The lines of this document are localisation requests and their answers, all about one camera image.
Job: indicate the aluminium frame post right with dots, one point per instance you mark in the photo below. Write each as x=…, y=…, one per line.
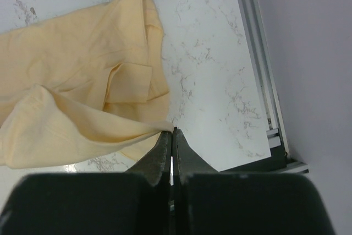
x=281, y=160

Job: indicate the yellow t shirt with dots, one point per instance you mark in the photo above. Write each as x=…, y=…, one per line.
x=83, y=85

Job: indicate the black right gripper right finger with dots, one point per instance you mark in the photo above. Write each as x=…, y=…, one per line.
x=210, y=202

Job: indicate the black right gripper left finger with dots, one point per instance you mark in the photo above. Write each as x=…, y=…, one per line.
x=136, y=201

